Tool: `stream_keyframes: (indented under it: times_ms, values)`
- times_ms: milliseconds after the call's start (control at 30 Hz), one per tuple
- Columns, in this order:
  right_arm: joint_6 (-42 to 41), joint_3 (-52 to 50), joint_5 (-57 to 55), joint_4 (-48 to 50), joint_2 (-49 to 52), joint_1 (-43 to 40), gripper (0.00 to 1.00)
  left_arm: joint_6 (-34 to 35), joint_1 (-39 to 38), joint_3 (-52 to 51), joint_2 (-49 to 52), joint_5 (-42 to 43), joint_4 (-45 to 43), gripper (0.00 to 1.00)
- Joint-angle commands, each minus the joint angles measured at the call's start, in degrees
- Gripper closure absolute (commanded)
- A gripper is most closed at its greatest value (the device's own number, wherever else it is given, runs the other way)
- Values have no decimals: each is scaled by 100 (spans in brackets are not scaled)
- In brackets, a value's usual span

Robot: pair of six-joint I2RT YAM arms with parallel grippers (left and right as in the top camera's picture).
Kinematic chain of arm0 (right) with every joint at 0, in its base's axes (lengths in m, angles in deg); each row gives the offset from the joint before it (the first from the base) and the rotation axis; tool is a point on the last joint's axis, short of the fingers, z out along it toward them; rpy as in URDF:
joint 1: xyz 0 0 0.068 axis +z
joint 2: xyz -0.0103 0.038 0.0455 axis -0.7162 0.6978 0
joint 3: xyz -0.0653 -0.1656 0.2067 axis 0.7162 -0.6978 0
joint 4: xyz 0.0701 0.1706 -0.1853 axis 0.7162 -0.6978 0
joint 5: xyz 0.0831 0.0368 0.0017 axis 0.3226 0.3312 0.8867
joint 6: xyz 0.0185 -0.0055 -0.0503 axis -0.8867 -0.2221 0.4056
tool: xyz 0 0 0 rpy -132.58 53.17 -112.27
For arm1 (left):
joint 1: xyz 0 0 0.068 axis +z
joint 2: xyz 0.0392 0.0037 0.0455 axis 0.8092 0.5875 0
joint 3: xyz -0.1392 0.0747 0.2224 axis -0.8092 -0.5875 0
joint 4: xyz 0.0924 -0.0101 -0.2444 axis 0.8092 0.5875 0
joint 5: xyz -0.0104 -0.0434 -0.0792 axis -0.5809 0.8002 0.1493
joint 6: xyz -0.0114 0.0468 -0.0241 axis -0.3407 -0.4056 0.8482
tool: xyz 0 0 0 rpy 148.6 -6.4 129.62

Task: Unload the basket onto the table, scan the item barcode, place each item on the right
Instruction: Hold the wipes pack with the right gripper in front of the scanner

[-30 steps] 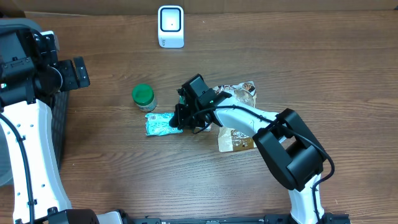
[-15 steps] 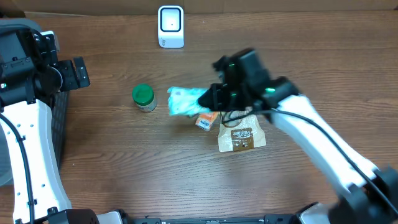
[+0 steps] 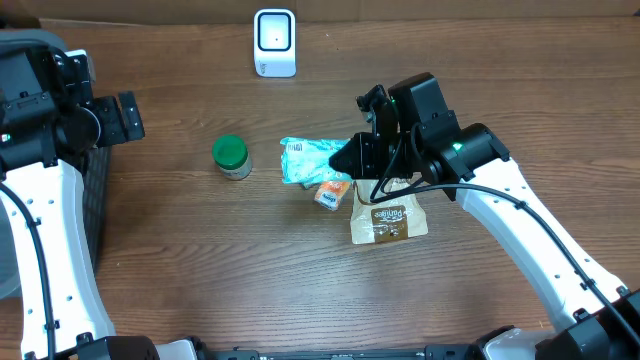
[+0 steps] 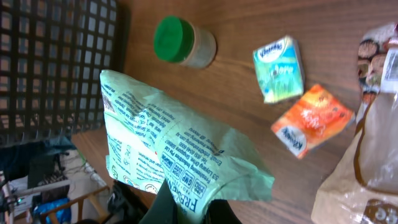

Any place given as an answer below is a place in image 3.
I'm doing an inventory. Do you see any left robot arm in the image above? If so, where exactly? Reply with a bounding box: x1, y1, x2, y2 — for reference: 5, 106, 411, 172
1, 39, 197, 359

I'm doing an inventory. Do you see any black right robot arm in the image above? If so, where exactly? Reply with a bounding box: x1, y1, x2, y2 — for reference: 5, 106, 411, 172
329, 73, 639, 359

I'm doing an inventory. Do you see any green lid jar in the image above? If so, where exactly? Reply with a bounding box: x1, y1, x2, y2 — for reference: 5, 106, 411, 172
212, 134, 253, 180

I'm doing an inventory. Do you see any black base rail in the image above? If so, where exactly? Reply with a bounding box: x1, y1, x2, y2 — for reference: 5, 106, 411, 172
196, 343, 485, 360

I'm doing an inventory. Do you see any white barcode scanner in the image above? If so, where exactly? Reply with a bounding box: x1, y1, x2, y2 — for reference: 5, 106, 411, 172
253, 8, 297, 78

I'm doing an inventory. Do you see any teal wet wipes pack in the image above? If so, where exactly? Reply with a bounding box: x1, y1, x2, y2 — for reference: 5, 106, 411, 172
280, 137, 352, 186

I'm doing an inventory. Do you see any orange Kleenex tissue pack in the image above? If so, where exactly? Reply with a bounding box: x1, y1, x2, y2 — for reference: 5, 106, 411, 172
314, 181, 351, 211

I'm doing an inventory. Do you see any grey plastic mesh basket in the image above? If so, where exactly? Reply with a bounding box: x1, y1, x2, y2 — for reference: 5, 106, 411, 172
1, 30, 112, 306

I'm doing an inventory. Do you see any brown white snack pouch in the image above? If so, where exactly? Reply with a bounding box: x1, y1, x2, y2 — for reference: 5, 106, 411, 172
350, 180, 428, 245

